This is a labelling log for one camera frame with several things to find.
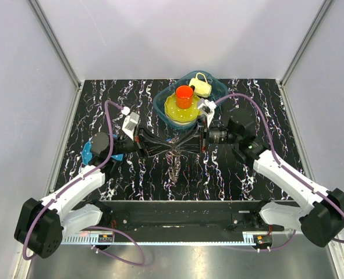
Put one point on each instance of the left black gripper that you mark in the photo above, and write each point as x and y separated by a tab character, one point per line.
153	145

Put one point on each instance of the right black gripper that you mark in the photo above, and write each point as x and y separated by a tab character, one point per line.
189	143

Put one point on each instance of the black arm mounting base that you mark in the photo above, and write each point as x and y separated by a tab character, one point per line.
226	215

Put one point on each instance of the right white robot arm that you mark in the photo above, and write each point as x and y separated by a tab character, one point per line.
319	213

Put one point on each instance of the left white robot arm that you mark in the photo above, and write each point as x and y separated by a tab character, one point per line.
44	223

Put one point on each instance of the yellow dotted plate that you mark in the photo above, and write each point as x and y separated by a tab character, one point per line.
179	115

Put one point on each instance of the orange cup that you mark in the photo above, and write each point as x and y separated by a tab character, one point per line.
184	96

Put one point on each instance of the cream yellow mug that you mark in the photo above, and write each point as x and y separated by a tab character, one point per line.
200	85

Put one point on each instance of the teal transparent plastic bin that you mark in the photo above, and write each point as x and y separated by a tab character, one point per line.
218	91

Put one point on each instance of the blue dotted plate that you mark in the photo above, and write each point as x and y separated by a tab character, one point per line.
86	155

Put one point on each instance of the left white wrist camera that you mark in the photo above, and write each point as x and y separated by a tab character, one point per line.
130	122

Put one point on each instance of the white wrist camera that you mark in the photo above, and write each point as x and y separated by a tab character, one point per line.
130	122
207	108

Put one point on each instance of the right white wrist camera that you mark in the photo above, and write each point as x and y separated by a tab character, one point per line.
207	108

